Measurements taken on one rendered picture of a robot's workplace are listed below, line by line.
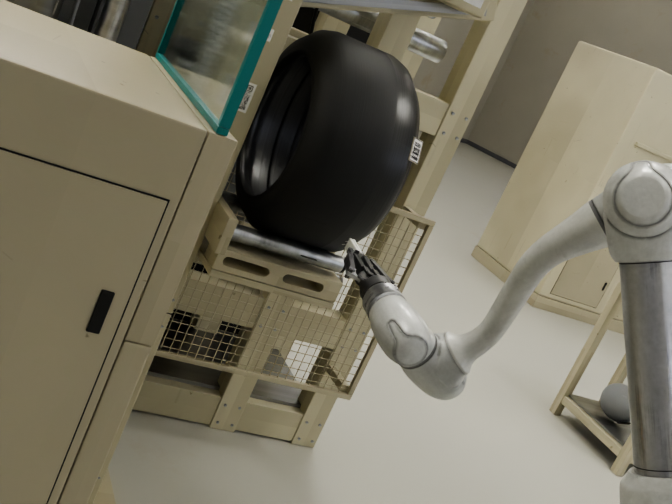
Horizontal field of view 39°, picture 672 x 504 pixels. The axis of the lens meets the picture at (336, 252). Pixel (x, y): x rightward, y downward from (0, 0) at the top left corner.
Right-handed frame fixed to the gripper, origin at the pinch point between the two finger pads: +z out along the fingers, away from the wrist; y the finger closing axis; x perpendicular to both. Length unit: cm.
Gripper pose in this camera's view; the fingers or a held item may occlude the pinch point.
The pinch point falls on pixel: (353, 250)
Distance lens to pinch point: 225.5
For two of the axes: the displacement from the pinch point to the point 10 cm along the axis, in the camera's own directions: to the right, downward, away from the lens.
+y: -8.5, -2.7, -4.5
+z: -2.8, -5.1, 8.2
